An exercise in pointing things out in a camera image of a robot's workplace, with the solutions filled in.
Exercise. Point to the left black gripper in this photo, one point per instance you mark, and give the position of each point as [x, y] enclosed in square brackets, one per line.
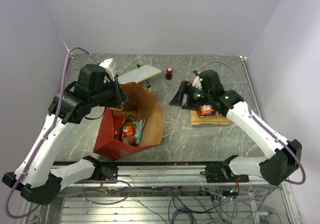
[120, 96]

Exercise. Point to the teal mint candy bag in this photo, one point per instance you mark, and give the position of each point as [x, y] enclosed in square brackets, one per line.
[139, 126]

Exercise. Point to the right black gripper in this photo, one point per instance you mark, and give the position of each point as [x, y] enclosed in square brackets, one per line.
[177, 99]

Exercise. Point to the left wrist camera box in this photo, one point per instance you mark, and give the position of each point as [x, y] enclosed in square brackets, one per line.
[109, 65]

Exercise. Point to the aluminium rail frame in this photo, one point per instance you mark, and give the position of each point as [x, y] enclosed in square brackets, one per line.
[171, 193]

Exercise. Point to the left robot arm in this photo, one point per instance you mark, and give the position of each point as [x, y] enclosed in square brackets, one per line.
[35, 179]

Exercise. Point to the brown kettle chips bag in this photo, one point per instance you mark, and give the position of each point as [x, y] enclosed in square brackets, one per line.
[214, 120]

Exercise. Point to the red snack packet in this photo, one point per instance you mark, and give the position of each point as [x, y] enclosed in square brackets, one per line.
[118, 122]

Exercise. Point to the red black stamp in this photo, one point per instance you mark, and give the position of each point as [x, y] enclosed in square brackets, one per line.
[168, 74]

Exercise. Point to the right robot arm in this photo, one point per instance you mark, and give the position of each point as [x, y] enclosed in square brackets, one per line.
[281, 156]

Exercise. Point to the red paper bag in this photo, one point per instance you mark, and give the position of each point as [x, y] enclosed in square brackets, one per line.
[148, 108]

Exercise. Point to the orange Foxs fruits candy bag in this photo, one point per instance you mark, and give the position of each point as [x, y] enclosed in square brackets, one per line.
[206, 111]

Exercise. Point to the yellow M&Ms bag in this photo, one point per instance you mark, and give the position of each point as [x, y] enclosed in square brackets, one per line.
[128, 115]

